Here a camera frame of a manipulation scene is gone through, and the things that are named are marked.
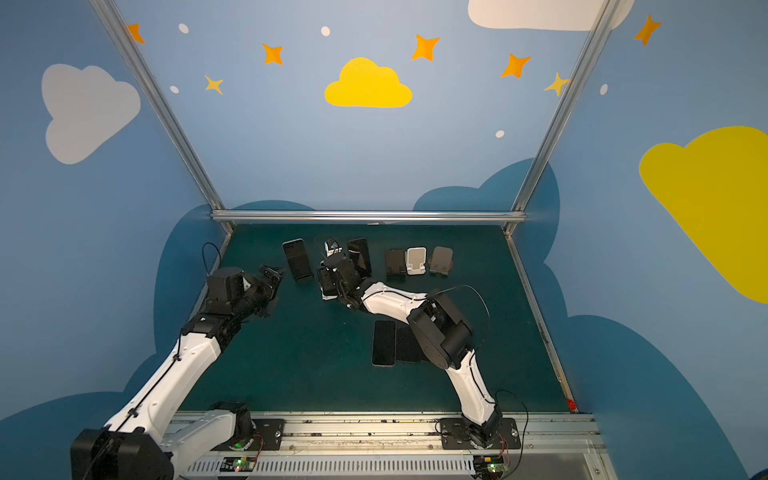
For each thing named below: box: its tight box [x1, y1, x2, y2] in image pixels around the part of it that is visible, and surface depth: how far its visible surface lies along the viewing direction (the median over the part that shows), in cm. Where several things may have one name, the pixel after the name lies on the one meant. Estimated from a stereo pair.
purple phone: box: [372, 320, 397, 366], surface depth 92 cm
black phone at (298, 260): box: [282, 238, 313, 281], surface depth 102 cm
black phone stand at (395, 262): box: [384, 248, 406, 278], surface depth 107 cm
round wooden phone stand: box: [428, 246, 453, 275], surface depth 109 cm
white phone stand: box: [405, 247, 427, 276], surface depth 107 cm
